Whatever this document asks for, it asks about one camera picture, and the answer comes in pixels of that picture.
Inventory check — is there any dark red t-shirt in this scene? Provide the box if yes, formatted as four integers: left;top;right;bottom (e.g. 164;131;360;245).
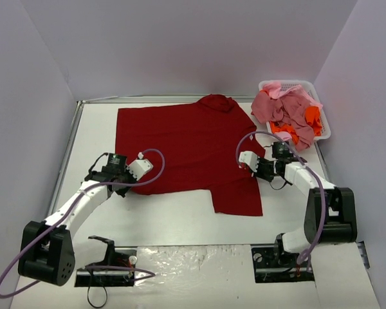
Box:
115;95;265;216

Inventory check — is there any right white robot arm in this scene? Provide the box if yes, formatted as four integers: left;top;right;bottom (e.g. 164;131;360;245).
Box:
239;142;358;266

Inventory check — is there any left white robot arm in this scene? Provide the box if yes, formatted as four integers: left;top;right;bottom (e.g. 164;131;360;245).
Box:
17;153;137;286

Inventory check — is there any pink t-shirt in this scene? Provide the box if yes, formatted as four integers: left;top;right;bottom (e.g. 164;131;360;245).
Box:
250;81;324;149

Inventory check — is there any white plastic basket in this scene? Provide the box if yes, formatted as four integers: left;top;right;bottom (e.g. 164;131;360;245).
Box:
258;80;331;142

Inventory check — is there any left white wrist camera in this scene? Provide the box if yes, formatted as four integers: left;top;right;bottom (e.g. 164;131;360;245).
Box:
127;152;153;182

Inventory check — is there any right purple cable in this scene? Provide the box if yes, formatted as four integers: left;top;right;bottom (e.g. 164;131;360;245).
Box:
235;131;328;273

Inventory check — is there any purple cable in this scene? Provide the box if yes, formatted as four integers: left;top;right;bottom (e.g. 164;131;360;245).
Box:
235;131;328;273
0;148;166;297

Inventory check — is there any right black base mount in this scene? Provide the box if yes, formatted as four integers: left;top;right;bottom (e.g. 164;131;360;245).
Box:
251;245;315;283

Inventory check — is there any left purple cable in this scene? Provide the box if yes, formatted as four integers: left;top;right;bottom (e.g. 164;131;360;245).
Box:
0;148;166;297

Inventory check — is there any black thin cable loop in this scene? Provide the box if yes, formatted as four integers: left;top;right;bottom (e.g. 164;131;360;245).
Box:
86;276;108;308

